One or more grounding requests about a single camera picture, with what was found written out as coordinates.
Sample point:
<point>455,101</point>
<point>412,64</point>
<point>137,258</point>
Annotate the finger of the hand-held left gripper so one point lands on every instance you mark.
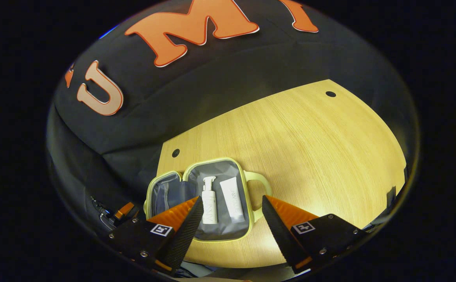
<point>124,210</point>

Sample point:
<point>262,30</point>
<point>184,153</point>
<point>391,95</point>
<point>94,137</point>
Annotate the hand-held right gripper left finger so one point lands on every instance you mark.
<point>185,235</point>

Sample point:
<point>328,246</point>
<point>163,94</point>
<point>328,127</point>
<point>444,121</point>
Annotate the white cream tube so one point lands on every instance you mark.
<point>232,199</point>

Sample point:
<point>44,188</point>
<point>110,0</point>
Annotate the cream suitcase with grey lining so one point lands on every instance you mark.
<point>228,172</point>

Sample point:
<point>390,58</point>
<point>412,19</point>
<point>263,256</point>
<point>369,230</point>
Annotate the black backdrop cloth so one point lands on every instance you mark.
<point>173,98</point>

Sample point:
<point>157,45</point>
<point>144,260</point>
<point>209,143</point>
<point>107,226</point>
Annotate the white pump bottle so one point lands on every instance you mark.
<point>209,207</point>

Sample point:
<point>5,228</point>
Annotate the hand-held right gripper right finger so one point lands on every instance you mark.
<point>279,231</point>

